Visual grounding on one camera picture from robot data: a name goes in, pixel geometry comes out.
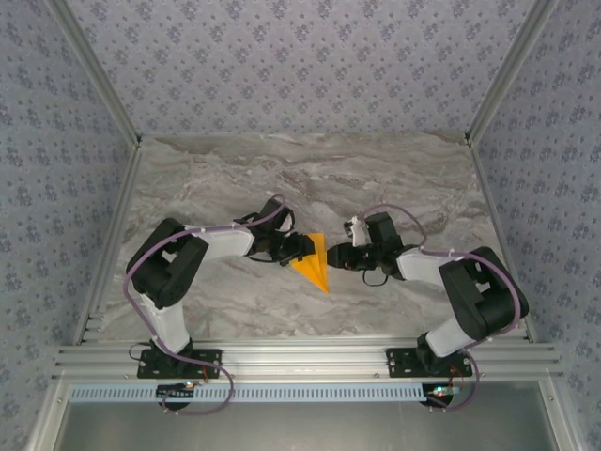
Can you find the grey metal panel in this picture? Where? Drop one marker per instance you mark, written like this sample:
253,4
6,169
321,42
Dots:
300,432

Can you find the small black controller board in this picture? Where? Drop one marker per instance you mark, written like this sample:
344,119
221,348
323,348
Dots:
441,391
176,392

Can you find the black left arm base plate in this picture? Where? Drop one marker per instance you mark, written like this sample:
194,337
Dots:
209,356

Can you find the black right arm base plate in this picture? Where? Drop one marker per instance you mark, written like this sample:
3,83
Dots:
399,368

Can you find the aluminium frame bar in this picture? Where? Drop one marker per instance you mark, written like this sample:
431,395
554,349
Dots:
556,413
50,413

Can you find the aluminium frame post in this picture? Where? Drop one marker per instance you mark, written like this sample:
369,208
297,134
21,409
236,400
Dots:
506,70
99,70

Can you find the orange paper sheet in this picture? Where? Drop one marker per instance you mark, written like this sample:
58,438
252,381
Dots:
314,272

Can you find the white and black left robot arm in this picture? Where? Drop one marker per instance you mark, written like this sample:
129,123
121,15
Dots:
225,244

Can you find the aluminium frame cross rail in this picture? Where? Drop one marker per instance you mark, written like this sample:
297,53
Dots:
300,362

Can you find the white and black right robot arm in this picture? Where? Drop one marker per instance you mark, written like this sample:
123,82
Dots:
422,268

